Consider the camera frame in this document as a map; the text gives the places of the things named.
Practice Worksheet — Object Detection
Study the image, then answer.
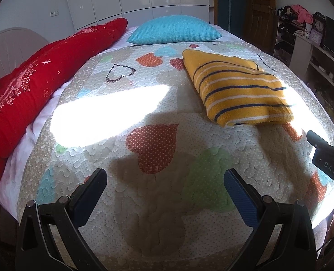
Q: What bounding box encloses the purple alarm clock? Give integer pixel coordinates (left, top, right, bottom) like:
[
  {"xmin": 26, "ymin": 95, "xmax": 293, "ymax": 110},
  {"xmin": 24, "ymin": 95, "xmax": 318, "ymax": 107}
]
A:
[{"xmin": 309, "ymin": 30, "xmax": 322, "ymax": 46}]

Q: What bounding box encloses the white bed sheet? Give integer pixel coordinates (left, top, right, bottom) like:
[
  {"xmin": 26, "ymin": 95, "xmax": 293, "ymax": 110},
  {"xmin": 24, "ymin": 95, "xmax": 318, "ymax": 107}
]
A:
[{"xmin": 0, "ymin": 24, "xmax": 241, "ymax": 213}]

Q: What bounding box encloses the yellow striped sweater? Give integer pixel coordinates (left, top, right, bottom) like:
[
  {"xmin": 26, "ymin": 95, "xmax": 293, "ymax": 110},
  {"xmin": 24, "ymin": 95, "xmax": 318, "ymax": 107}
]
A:
[{"xmin": 182, "ymin": 49, "xmax": 294, "ymax": 127}]

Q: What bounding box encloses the red embroidered quilt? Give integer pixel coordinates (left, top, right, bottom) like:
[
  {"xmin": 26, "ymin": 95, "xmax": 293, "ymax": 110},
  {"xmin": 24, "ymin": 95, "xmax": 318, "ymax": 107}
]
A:
[{"xmin": 0, "ymin": 18, "xmax": 128, "ymax": 211}]

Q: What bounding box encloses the brown wooden door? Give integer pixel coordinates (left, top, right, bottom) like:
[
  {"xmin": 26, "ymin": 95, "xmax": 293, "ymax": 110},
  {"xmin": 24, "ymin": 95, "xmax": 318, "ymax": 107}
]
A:
[{"xmin": 246, "ymin": 0, "xmax": 277, "ymax": 47}]

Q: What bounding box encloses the heart patchwork bedspread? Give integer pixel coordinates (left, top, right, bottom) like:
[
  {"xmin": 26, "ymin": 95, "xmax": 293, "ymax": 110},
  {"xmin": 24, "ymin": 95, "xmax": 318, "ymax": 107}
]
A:
[{"xmin": 16, "ymin": 41, "xmax": 334, "ymax": 271}]

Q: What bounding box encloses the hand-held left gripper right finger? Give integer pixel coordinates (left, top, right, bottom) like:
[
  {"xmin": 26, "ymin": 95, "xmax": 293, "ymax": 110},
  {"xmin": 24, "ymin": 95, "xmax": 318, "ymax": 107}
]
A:
[{"xmin": 223, "ymin": 168, "xmax": 317, "ymax": 271}]

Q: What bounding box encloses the teal pillow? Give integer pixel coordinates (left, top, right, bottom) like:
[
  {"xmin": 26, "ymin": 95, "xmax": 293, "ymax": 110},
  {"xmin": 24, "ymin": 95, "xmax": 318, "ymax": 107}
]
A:
[{"xmin": 127, "ymin": 15, "xmax": 223, "ymax": 46}]

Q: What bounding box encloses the white shelf unit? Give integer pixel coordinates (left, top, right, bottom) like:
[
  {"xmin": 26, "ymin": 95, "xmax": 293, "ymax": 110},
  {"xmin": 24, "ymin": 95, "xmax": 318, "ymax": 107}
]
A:
[{"xmin": 272, "ymin": 6, "xmax": 334, "ymax": 116}]

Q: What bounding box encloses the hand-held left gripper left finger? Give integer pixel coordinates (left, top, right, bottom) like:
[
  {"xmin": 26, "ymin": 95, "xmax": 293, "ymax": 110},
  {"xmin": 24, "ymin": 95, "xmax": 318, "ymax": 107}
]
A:
[{"xmin": 15, "ymin": 168, "xmax": 108, "ymax": 271}]

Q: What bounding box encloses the black ornate clock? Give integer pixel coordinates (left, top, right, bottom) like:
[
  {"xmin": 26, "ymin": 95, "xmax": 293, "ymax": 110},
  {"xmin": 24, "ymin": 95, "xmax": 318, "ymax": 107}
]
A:
[{"xmin": 313, "ymin": 12, "xmax": 325, "ymax": 33}]

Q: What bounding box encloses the white round headboard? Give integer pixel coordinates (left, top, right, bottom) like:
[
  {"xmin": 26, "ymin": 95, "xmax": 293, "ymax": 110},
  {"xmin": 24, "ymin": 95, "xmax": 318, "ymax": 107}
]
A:
[{"xmin": 0, "ymin": 27, "xmax": 50, "ymax": 84}]

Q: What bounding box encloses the pink cloth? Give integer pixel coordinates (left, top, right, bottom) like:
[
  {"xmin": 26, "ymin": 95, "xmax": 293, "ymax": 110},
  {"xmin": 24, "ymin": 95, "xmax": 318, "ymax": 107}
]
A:
[{"xmin": 292, "ymin": 4, "xmax": 314, "ymax": 25}]

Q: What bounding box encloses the dark teal door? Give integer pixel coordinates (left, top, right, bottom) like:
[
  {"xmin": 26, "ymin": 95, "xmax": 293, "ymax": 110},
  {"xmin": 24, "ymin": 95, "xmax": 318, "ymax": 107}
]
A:
[{"xmin": 216, "ymin": 0, "xmax": 248, "ymax": 38}]

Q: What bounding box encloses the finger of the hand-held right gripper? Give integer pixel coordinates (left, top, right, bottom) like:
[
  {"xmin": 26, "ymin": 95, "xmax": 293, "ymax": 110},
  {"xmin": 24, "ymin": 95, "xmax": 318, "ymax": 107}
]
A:
[{"xmin": 307, "ymin": 130, "xmax": 330, "ymax": 150}]

